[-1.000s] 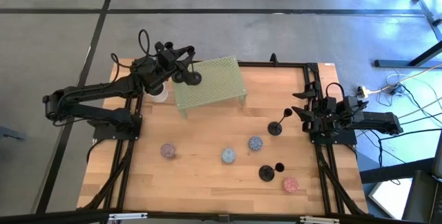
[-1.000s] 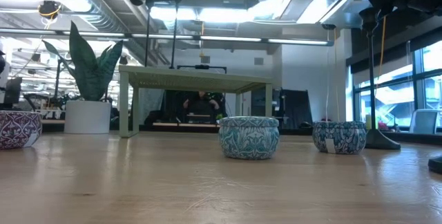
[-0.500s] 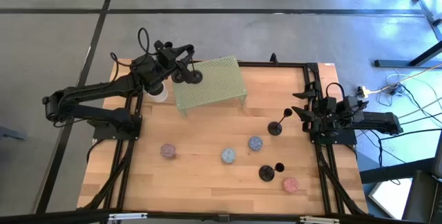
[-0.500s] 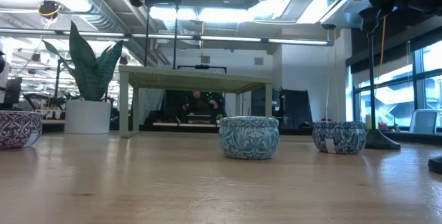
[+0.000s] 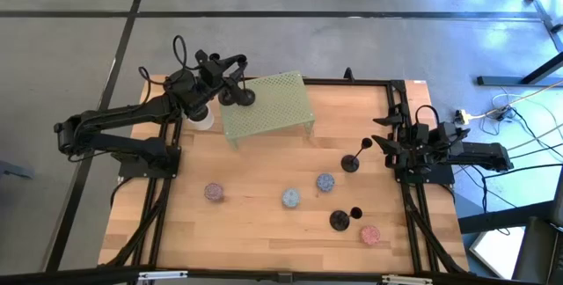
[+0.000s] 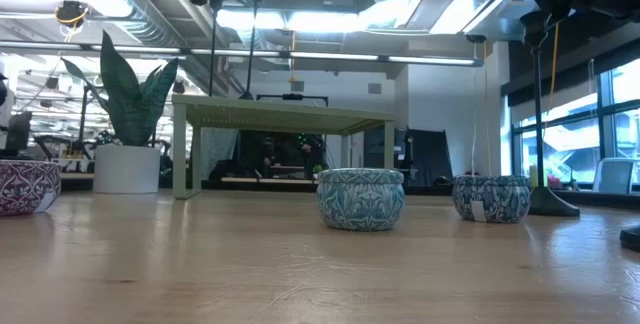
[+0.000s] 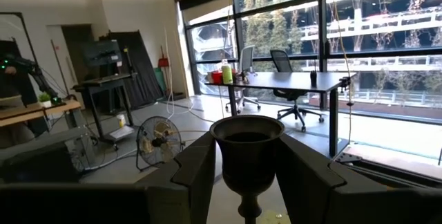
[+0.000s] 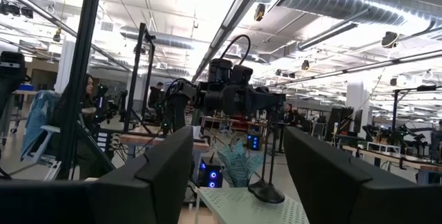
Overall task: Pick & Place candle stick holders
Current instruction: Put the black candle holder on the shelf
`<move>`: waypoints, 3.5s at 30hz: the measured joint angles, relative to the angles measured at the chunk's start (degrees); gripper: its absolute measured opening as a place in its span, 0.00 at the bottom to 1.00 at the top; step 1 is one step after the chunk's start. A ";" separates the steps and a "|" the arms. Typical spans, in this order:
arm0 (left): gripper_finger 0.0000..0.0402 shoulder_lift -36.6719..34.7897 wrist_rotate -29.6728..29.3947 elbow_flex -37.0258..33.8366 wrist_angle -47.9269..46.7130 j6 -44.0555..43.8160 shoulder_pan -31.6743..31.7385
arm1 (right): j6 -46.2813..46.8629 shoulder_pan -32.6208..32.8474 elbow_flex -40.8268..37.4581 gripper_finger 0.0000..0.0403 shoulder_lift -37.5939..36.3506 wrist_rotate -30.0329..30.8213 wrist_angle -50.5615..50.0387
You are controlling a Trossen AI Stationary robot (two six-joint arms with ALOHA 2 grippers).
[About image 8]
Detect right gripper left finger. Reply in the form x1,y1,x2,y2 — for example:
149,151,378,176
0,125,195,224

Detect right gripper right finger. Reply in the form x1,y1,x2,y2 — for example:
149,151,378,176
282,126,442,224

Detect black computer blue lights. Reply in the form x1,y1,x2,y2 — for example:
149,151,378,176
197,157,224,189
246,132,262,151

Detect long wooden workbench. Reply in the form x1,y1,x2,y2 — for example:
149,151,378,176
341,142,442,185

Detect green artificial snake plant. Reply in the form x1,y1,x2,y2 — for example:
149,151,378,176
215,140,266,188

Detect black monitors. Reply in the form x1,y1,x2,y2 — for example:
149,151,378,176
326,106,363,142

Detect black background robot arms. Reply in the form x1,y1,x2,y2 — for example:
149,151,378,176
361,122,429,149

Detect white office chair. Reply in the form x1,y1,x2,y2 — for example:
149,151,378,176
20,124,75,183

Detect green perforated metal shelf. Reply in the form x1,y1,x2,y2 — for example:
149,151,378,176
194,185,311,224

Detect blue jacket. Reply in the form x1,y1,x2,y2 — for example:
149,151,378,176
20,90,63,159

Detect seated person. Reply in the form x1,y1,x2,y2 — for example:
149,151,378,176
51,73,115,180

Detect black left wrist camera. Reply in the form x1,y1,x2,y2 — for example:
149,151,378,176
206,57,255,87

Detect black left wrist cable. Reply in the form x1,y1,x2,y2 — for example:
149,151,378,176
220,34,251,66

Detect black gantry frame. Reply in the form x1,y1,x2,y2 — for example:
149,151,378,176
123,22,157,133

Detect black camera stand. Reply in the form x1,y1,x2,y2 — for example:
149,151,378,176
392,84,439,131

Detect black vertical frame post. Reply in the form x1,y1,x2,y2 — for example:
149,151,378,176
55,0,117,180

